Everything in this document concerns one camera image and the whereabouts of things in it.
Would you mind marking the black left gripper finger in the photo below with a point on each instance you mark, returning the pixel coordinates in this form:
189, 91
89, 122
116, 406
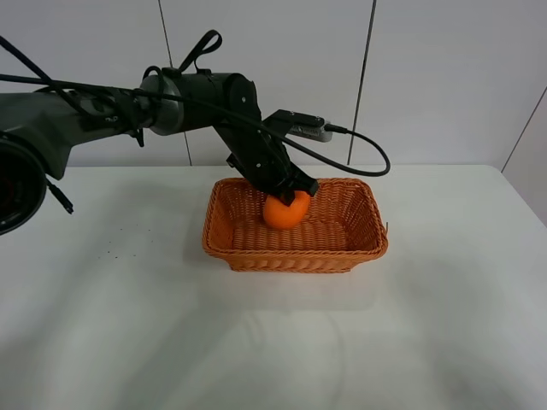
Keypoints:
287, 194
303, 182

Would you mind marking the orange wicker basket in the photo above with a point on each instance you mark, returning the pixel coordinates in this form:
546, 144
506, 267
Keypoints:
342, 229

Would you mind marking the orange with stem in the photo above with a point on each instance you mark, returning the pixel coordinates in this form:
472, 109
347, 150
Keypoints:
284, 217

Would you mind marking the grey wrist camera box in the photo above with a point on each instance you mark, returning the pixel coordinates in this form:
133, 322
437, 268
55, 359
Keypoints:
307, 126

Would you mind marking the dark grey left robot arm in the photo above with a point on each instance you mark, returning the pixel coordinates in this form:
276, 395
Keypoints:
39, 130

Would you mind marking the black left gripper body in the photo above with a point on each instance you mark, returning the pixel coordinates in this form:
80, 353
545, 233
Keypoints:
260, 160

